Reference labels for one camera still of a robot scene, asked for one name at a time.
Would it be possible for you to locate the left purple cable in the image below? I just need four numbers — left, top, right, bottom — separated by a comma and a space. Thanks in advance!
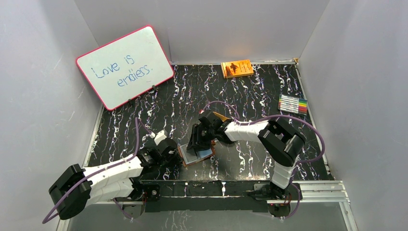
42, 118, 153, 224

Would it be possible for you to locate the orange book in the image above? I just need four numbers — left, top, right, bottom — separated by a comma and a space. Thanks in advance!
221, 60, 254, 78

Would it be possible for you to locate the colour marker pen set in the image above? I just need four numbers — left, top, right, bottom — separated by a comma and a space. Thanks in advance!
278, 94, 308, 116

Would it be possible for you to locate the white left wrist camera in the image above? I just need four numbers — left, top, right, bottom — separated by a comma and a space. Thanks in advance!
149, 130, 168, 145

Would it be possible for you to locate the gold oval tin tray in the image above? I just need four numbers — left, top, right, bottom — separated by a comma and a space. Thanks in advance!
213, 112, 233, 122

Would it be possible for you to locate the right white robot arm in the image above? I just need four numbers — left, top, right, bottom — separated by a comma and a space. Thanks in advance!
183, 110, 306, 199

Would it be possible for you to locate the aluminium rail frame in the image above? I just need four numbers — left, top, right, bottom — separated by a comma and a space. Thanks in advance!
57, 180, 357, 231

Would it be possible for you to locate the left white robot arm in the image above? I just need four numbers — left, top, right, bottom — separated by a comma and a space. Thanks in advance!
44, 138, 178, 221

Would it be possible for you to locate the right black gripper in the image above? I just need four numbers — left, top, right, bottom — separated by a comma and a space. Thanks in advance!
186, 124, 215, 153

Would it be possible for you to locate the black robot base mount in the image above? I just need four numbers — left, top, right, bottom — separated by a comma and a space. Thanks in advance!
113, 180, 302, 220

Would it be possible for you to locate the pink framed whiteboard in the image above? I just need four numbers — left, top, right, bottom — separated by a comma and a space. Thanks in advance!
76, 25, 174, 111

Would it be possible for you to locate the brown leather card holder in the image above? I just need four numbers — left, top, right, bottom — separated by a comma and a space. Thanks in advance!
178, 141, 216, 167

